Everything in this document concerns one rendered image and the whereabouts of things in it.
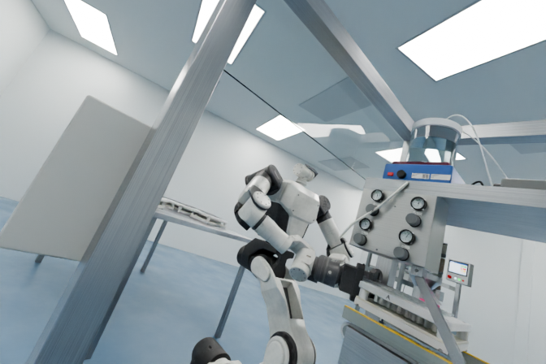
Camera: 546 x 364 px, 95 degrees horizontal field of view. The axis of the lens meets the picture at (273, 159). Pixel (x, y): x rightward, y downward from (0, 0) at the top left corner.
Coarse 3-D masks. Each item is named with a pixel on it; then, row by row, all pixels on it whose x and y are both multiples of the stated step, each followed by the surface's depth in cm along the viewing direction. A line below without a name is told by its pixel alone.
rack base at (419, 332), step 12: (360, 300) 76; (372, 300) 81; (372, 312) 73; (384, 312) 71; (396, 324) 68; (408, 324) 66; (420, 336) 63; (432, 336) 62; (456, 336) 74; (444, 348) 59
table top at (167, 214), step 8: (160, 216) 156; (168, 216) 160; (176, 216) 176; (184, 216) 206; (184, 224) 170; (192, 224) 175; (200, 224) 182; (208, 224) 214; (216, 232) 193; (224, 232) 199; (232, 232) 226; (240, 240) 215; (248, 240) 222
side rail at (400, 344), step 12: (348, 312) 74; (360, 324) 70; (372, 324) 68; (384, 336) 65; (396, 336) 63; (396, 348) 62; (408, 348) 60; (420, 348) 59; (420, 360) 58; (432, 360) 56
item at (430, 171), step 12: (384, 168) 87; (396, 168) 84; (408, 168) 81; (420, 168) 78; (432, 168) 76; (444, 168) 73; (420, 180) 76; (432, 180) 74; (444, 180) 72; (456, 180) 74
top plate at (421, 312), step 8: (368, 288) 76; (376, 288) 75; (384, 296) 72; (392, 296) 71; (400, 304) 69; (408, 304) 68; (416, 312) 66; (424, 312) 65; (432, 320) 63; (448, 320) 63; (456, 320) 71; (456, 328) 63; (464, 328) 69
